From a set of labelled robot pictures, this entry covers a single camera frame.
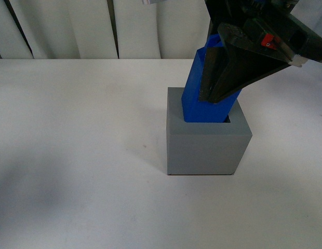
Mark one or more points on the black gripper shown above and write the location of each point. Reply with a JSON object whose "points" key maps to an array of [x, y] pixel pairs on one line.
{"points": [[259, 39]]}

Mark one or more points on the gray cube base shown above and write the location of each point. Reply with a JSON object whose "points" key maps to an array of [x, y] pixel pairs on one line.
{"points": [[195, 148]]}

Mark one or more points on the white curtain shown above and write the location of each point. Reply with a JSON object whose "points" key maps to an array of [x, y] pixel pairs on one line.
{"points": [[102, 29]]}

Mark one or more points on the blue handled block part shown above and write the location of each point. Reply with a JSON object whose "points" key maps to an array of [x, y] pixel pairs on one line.
{"points": [[195, 110]]}

